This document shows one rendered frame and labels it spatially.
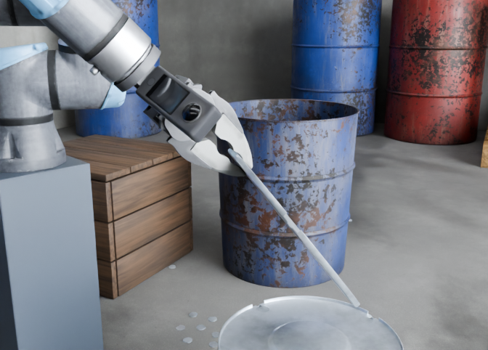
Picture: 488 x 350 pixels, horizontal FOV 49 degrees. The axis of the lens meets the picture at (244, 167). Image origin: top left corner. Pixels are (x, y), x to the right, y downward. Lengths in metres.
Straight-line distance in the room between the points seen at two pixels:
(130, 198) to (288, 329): 0.71
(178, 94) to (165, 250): 1.06
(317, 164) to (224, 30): 3.22
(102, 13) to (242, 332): 0.55
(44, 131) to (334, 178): 0.77
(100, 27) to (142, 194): 0.93
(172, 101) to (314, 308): 0.51
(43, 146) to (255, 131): 0.57
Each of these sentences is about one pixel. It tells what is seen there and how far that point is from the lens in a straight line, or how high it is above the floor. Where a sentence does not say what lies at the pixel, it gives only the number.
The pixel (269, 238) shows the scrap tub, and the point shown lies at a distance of 1.50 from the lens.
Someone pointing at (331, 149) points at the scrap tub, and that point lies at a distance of 1.46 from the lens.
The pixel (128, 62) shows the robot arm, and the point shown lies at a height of 0.67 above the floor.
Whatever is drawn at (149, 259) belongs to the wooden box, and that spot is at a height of 0.06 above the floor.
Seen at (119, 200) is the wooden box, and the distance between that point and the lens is 1.46.
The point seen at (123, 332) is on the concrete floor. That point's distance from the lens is 1.40.
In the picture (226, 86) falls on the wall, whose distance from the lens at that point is 4.60.
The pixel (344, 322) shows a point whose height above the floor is 0.23.
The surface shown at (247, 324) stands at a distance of 0.95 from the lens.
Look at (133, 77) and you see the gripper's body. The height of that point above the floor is 0.66.
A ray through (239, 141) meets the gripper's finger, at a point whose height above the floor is 0.57.
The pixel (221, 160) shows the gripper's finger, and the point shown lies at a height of 0.54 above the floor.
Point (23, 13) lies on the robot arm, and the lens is 0.77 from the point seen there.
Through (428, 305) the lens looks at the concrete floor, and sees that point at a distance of 1.55.
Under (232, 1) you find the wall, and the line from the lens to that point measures 4.55.
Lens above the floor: 0.72
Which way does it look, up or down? 15 degrees down
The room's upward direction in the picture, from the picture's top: straight up
